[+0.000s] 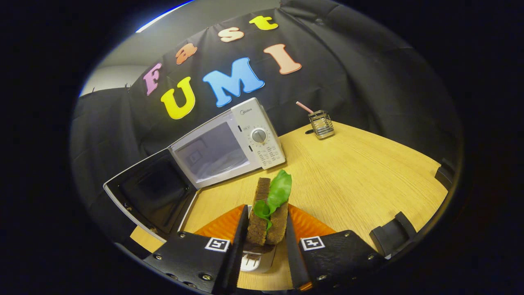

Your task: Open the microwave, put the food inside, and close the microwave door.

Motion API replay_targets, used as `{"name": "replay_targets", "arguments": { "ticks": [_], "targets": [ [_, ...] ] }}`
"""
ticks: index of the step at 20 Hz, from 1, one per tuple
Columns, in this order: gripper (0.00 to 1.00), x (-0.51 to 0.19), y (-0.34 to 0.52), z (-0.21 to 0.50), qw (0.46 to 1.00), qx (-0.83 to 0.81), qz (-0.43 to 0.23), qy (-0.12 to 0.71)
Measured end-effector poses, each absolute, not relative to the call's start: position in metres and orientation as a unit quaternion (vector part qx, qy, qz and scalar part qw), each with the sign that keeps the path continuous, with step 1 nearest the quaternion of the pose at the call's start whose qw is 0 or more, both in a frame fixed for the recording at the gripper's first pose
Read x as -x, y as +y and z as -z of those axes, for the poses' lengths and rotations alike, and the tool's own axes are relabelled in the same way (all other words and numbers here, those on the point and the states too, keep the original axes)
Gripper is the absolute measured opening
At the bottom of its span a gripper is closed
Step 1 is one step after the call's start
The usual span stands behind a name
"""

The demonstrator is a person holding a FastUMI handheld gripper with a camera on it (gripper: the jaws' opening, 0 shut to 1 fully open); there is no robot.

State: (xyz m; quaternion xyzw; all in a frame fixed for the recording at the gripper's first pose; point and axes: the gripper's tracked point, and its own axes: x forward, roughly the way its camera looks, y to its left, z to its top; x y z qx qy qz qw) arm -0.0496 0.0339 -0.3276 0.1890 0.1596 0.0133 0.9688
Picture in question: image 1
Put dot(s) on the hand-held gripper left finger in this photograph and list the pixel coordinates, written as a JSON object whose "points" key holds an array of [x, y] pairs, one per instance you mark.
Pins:
{"points": [[237, 254]]}

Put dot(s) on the white microwave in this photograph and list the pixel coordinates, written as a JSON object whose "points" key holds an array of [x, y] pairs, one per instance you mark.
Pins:
{"points": [[254, 123]]}

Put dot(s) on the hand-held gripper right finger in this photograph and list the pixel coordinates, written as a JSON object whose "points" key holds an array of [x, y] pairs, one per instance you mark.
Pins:
{"points": [[294, 258]]}

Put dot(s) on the red striped straw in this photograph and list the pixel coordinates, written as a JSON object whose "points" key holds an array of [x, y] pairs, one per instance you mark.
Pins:
{"points": [[304, 107]]}

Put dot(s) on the brown bread lettuce sandwich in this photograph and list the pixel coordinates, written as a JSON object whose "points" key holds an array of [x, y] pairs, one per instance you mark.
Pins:
{"points": [[262, 221]]}

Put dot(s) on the white plate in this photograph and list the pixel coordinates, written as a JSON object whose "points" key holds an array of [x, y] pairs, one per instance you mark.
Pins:
{"points": [[262, 262]]}

